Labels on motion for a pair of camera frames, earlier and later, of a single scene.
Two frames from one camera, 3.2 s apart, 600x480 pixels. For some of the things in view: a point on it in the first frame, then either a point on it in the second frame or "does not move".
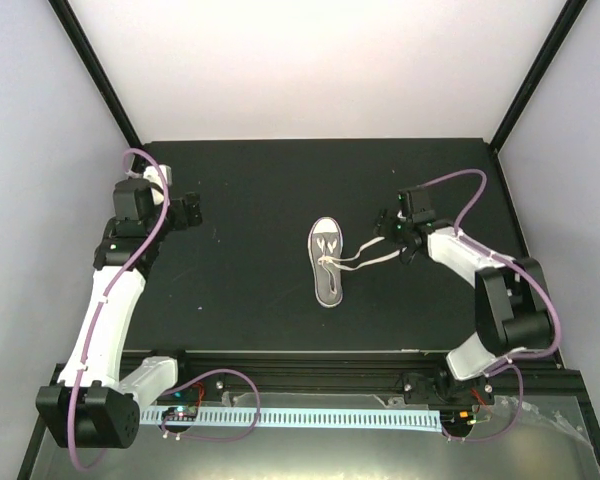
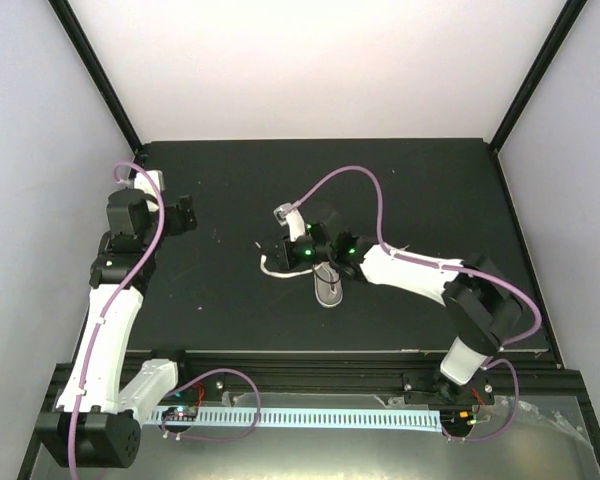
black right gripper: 382,220 to 280,258
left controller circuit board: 180,413 does not move
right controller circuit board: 457,422 does not move
